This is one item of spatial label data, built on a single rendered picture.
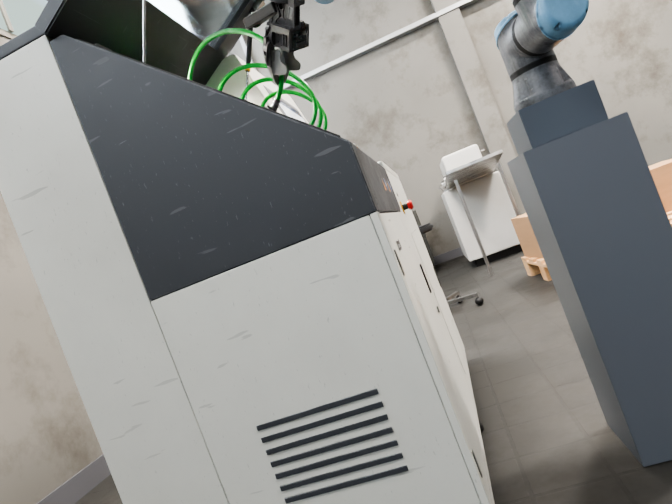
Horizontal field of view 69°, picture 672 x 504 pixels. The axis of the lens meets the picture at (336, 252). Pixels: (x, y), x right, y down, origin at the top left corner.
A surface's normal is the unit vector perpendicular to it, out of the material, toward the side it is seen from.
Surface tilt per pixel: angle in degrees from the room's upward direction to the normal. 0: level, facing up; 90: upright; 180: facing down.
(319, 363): 90
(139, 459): 90
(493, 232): 90
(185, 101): 90
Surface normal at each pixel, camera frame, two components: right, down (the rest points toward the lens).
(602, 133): -0.18, 0.07
